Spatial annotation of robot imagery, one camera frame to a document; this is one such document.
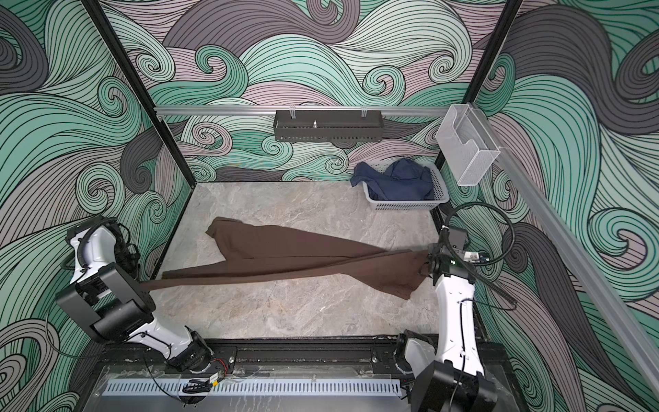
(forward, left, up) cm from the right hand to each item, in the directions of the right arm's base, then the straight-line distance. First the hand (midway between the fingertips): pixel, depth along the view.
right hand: (440, 251), depth 78 cm
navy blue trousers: (+43, +1, -11) cm, 44 cm away
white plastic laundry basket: (+33, -12, -10) cm, 37 cm away
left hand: (-9, +94, -2) cm, 94 cm away
